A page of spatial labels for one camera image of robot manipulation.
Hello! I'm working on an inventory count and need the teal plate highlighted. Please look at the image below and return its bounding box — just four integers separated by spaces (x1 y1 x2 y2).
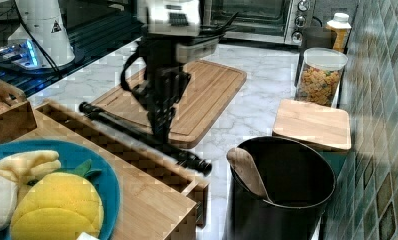
0 139 120 240

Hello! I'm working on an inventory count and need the black utensil holder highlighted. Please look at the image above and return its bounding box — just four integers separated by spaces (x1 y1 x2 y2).
222 136 336 240

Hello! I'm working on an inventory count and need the clear cereal jar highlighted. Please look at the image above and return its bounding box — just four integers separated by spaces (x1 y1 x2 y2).
295 48 348 107

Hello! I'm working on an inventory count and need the teal canister wooden lid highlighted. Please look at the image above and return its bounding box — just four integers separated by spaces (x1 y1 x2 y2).
272 99 351 176

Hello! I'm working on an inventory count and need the wooden drawer cabinet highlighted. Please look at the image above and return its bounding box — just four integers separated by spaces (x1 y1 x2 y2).
23 111 196 240

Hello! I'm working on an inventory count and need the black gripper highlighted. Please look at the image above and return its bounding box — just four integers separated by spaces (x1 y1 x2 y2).
132 37 191 143

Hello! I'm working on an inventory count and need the yellow plush lemon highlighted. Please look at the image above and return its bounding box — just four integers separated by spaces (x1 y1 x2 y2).
10 160 104 240

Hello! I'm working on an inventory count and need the plush banana toy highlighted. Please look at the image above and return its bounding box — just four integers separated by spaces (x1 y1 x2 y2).
0 150 61 231

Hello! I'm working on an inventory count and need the wooden tea bag box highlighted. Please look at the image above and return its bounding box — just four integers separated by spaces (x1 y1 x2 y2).
0 80 37 144

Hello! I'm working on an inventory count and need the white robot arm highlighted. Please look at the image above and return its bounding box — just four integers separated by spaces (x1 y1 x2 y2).
131 0 224 142

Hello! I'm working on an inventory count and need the bamboo cutting board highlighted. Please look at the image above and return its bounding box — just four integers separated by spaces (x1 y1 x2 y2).
92 60 247 149

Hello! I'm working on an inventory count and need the wooden spoon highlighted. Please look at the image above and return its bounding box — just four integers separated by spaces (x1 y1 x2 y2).
226 147 271 202

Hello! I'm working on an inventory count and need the toaster oven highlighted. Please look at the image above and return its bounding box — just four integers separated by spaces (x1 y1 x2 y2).
200 0 316 46

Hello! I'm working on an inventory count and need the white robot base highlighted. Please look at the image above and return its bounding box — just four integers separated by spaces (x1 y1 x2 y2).
0 0 75 70

